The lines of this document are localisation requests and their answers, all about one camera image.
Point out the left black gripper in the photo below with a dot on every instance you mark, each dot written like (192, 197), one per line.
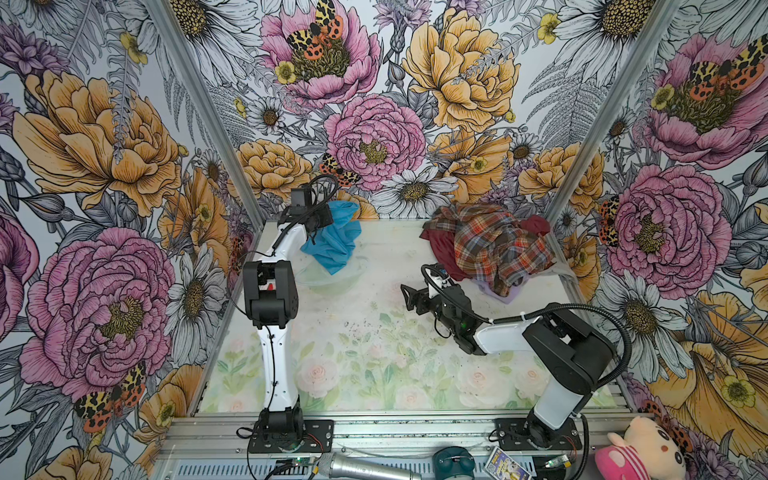
(327, 219)

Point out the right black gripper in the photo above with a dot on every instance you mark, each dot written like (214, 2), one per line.
(414, 296)

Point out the teal blue cloth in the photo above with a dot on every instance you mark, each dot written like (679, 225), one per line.
(333, 245)

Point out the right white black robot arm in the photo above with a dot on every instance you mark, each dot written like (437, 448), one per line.
(574, 354)

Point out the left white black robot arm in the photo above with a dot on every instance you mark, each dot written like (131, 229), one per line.
(271, 302)

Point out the red plaid cloth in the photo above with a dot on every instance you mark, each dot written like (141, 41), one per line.
(498, 240)

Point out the clear plastic bowl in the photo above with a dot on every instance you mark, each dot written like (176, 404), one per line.
(314, 277)

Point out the dark green round device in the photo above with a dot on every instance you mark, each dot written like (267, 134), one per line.
(453, 463)

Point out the colourful card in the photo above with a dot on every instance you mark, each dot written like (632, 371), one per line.
(502, 466)

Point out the silver microphone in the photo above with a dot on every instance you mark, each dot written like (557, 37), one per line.
(337, 466)

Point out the small green circuit board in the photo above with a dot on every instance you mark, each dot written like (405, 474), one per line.
(560, 461)

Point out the pink white plush toy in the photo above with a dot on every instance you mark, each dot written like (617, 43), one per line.
(644, 451)

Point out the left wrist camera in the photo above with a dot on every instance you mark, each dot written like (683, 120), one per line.
(302, 197)

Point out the aluminium front rail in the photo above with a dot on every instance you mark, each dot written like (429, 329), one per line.
(388, 434)

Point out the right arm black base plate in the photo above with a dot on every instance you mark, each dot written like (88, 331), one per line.
(518, 434)

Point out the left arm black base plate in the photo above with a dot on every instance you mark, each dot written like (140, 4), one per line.
(315, 436)

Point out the aluminium left corner post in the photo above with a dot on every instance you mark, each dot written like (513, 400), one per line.
(172, 36)

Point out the aluminium corner post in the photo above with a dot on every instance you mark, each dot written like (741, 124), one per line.
(172, 36)
(645, 47)

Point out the aluminium right corner post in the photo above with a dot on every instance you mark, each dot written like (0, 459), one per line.
(645, 47)

